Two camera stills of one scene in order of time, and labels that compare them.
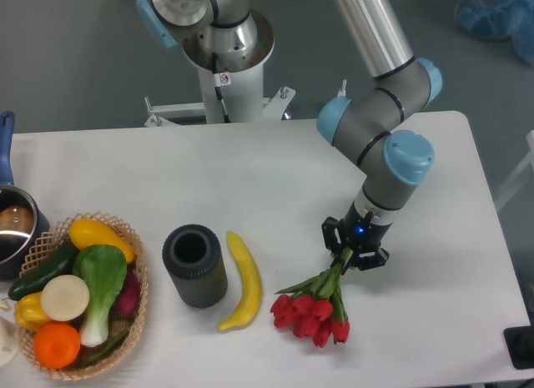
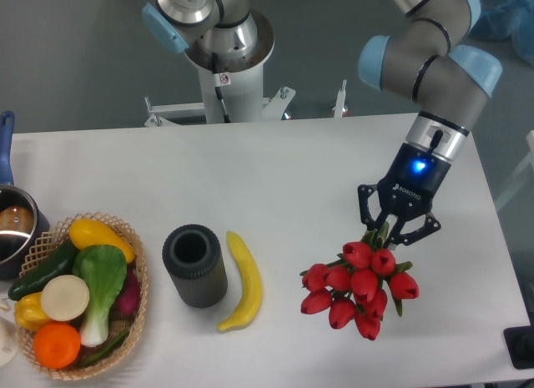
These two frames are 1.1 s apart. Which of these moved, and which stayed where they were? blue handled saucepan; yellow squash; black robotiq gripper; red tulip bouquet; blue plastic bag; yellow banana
Moved: red tulip bouquet; black robotiq gripper
Stayed: yellow banana; blue handled saucepan; yellow squash; blue plastic bag
